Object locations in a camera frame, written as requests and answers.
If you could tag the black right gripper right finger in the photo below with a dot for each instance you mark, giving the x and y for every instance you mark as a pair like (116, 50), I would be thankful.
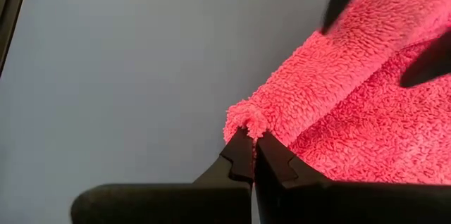
(352, 204)

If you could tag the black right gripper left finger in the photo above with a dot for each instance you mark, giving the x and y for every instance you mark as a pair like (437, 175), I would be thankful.
(176, 204)

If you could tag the pink terry towel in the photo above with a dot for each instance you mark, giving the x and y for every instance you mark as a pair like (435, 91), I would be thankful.
(334, 76)

